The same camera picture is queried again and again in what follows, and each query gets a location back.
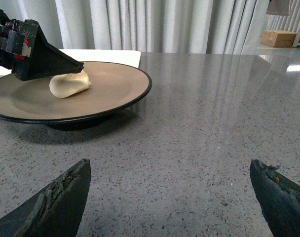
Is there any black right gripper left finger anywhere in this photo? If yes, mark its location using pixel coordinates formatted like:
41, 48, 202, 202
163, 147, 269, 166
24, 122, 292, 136
0, 159, 91, 237

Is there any white steamed bun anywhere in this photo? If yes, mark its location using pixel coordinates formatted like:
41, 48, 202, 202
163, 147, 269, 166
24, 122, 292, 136
49, 71, 91, 98

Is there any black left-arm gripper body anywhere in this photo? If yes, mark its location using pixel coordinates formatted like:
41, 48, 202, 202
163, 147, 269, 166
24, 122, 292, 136
0, 9, 32, 69

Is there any white rectangular tray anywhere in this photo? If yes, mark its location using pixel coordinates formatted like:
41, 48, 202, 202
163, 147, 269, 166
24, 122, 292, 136
0, 47, 141, 81

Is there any beige plate with black rim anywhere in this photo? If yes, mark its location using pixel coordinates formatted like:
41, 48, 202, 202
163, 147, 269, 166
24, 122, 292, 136
0, 62, 152, 130

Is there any brown cardboard box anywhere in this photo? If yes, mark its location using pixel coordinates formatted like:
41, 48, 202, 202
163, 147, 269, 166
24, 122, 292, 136
260, 30, 297, 48

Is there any grey pleated curtain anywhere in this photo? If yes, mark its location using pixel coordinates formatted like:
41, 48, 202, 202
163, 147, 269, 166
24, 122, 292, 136
0, 0, 300, 55

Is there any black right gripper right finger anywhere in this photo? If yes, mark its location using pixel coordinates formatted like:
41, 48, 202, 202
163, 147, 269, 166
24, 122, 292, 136
250, 159, 300, 237

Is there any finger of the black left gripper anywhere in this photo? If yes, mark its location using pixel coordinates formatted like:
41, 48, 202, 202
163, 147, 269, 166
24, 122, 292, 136
11, 20, 84, 81

